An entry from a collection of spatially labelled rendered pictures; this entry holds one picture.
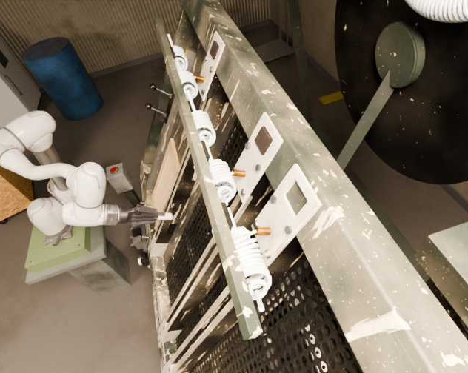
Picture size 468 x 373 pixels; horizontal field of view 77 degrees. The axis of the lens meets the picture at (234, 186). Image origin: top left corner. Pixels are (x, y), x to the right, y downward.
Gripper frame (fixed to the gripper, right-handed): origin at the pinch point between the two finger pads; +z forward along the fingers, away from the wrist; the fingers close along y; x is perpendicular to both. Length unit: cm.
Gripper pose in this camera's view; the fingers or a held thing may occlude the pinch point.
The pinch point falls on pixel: (164, 216)
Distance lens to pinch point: 142.2
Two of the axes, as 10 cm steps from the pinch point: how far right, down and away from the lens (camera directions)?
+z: 8.8, 0.7, 4.6
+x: -2.7, -7.3, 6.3
